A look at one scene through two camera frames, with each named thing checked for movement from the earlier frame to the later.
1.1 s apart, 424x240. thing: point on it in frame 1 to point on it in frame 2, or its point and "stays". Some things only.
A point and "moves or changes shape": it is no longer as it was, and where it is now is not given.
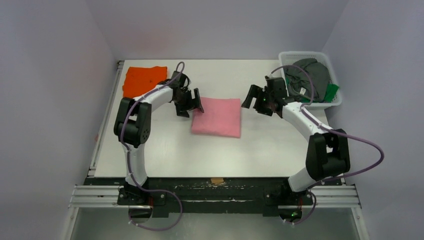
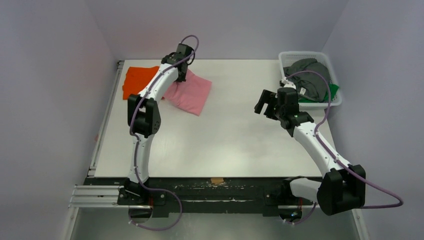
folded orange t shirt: [139, 80] stays
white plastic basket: [286, 57] stays
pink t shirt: [221, 117] moves or changes shape
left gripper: [182, 111] to [181, 78]
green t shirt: [332, 89] stays
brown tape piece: [217, 180] stays
